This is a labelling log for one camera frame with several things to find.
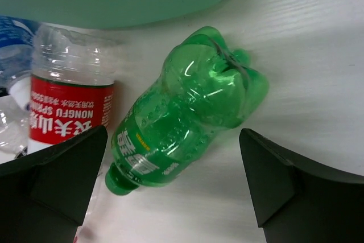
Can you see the blue label clear bottle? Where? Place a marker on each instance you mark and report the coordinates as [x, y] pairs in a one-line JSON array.
[[16, 56]]

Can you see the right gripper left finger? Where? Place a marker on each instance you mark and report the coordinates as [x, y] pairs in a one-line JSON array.
[[45, 195]]

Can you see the green plastic soda bottle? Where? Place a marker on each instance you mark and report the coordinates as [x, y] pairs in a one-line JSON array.
[[204, 88]]

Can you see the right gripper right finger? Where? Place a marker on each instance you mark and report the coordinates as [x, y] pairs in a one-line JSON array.
[[297, 199]]

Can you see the red label water bottle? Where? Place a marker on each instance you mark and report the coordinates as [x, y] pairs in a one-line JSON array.
[[72, 85]]

